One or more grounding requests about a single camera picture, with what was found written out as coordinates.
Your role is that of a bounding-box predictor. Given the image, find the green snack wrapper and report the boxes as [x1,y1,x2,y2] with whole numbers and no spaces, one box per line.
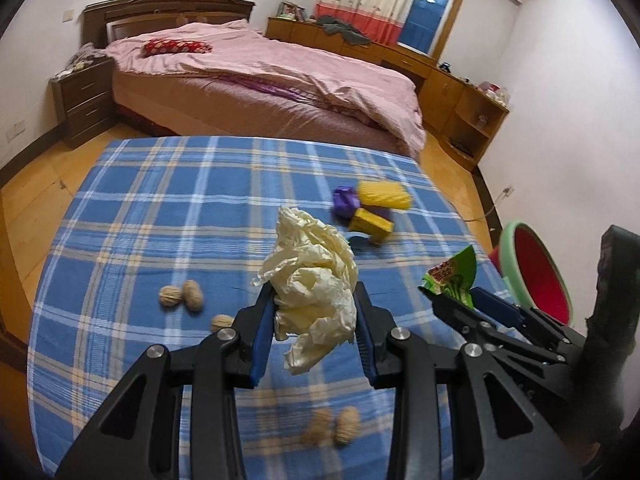
[419,246,477,309]

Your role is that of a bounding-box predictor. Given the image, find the small yellow box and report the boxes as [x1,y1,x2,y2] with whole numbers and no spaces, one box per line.
[348,208,394,245]

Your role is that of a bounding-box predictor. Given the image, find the light blue plastic hook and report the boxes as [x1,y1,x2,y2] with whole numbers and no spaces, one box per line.
[347,233,381,260]

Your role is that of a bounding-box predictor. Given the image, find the white tissue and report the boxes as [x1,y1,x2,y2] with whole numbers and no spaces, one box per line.
[254,207,358,375]

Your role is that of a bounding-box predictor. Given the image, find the red bin with green rim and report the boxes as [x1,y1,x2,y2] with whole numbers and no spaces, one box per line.
[489,220,573,326]

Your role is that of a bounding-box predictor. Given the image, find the peanut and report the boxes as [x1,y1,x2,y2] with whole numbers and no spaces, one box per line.
[182,280,204,313]
[300,405,361,446]
[158,285,182,309]
[210,314,234,333]

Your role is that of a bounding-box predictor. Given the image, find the yellow sponge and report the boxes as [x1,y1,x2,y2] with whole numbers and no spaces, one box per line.
[356,181,412,210]

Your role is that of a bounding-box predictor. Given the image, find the purple wrapper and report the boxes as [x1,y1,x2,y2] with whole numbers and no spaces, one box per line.
[332,186,392,222]

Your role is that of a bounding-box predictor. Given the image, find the long wooden cabinet desk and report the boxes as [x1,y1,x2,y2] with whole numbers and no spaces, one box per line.
[266,18,509,171]

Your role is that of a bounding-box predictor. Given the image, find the blue plaid tablecloth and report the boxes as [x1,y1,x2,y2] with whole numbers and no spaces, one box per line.
[27,135,516,480]

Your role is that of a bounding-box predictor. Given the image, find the blue window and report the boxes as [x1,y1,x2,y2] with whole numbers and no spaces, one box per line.
[398,0,454,55]

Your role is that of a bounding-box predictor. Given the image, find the dark clothes pile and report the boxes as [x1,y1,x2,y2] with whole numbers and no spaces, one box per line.
[316,14,371,46]

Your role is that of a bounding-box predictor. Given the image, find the dark wooden nightstand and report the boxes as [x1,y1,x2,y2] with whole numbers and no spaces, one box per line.
[50,58,116,150]

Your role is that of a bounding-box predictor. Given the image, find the pink quilt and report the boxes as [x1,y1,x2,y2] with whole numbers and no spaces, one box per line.
[104,18,426,158]

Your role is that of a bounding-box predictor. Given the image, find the wooden bed with headboard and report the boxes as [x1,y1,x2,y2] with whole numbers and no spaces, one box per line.
[81,0,426,162]

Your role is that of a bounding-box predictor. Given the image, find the red floral pillow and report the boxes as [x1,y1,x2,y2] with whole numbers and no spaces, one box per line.
[141,38,213,58]

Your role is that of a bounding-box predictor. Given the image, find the black floor cable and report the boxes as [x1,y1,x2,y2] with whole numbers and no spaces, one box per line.
[462,186,514,224]

